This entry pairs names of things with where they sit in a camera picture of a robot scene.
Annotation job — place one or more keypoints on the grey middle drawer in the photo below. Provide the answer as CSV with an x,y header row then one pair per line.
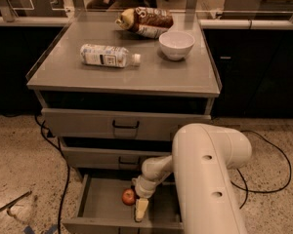
x,y
111,159

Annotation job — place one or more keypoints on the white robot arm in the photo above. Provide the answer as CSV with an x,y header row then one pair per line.
x,y
201,157

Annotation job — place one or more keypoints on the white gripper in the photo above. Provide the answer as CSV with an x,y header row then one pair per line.
x,y
143,189

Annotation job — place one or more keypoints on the metal rod on floor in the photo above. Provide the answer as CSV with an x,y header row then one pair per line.
x,y
13,202

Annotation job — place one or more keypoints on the brown chip bag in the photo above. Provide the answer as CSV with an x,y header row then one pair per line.
x,y
145,21

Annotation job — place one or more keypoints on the white ceramic bowl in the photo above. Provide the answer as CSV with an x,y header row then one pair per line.
x,y
176,45

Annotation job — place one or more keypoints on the grey top drawer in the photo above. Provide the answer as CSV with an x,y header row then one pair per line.
x,y
117,124

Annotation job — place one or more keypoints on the clear plastic water bottle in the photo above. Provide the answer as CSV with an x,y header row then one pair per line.
x,y
109,56

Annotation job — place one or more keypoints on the grey metal drawer cabinet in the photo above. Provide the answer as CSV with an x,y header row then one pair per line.
x,y
157,85

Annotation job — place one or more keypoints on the red apple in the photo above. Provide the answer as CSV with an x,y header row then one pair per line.
x,y
128,197

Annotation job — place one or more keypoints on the grey open bottom drawer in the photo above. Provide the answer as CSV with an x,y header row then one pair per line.
x,y
100,210

